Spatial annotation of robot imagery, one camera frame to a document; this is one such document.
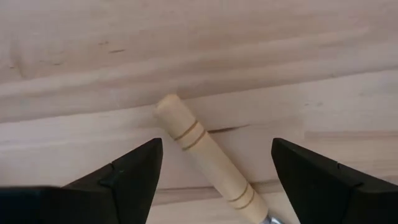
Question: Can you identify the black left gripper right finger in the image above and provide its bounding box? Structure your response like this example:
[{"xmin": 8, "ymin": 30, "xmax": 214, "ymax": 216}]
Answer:
[{"xmin": 271, "ymin": 138, "xmax": 368, "ymax": 224}]

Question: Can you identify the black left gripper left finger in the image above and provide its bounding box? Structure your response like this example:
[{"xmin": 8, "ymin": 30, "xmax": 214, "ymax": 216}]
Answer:
[{"xmin": 62, "ymin": 138, "xmax": 164, "ymax": 224}]

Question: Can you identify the wooden-handled hand rake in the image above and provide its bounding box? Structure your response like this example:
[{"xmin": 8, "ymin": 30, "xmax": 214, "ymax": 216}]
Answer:
[{"xmin": 152, "ymin": 93, "xmax": 284, "ymax": 224}]

